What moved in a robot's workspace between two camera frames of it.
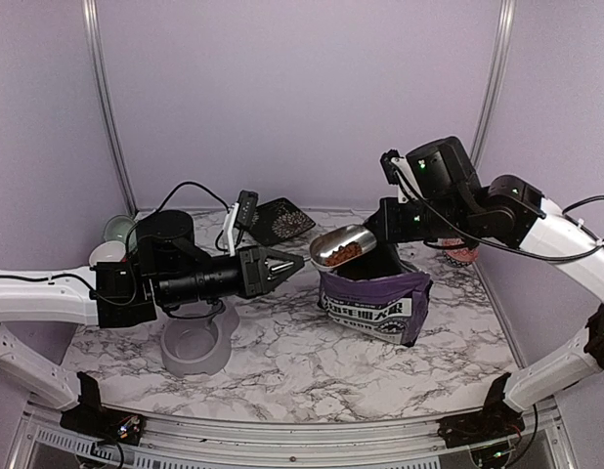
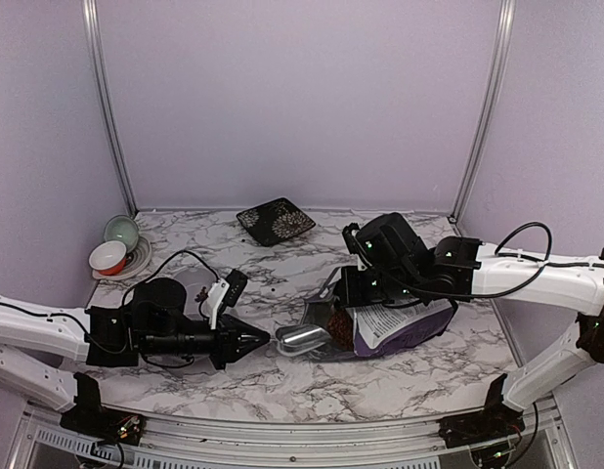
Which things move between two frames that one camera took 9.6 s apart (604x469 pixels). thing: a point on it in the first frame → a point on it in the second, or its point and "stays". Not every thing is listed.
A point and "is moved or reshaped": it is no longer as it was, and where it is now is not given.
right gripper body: [403, 228] → [386, 290]
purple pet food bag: [386, 305] is moved or reshaped
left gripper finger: [270, 253] → [248, 330]
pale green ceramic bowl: [117, 228] stays
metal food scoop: [342, 247] → [291, 340]
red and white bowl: [108, 252] stays
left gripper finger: [270, 285] → [246, 349]
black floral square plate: [277, 221] stays
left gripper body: [189, 287] → [172, 346]
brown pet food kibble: [343, 252] → [340, 326]
